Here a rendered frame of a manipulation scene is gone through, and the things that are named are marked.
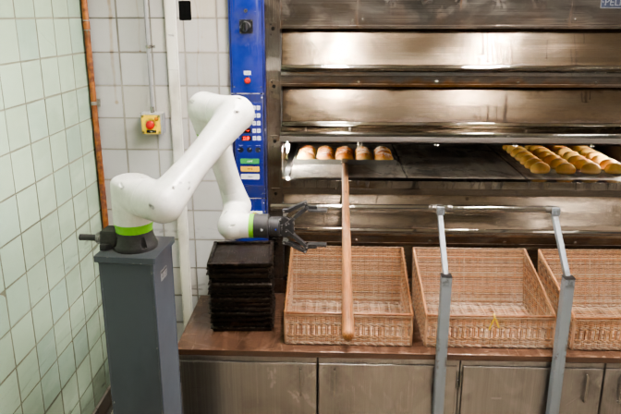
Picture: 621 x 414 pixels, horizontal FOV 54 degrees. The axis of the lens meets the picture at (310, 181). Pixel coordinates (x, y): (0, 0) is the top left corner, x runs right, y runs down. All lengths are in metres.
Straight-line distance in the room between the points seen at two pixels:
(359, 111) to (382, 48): 0.30
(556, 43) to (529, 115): 0.34
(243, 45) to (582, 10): 1.52
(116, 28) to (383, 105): 1.27
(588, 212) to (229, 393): 1.88
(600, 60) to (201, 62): 1.80
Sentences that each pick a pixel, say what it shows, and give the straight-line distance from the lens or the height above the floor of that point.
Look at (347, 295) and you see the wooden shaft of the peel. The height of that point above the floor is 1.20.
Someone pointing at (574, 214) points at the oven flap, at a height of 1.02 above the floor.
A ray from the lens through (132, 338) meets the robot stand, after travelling 2.19.
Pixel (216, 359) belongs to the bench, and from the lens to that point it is 2.74.
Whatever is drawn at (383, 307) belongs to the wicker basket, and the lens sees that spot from 3.02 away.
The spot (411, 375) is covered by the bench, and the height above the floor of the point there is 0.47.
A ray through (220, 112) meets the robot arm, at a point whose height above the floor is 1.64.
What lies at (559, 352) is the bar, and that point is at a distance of 2.76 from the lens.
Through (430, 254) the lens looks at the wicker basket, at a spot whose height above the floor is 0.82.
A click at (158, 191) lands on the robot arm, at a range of 1.90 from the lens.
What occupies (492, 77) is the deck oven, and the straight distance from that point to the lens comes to 2.94.
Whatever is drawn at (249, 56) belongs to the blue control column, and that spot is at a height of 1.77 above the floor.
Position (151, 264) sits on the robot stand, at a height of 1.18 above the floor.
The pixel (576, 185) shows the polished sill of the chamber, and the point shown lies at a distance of 3.16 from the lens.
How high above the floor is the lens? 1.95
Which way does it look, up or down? 15 degrees down
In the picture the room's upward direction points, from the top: straight up
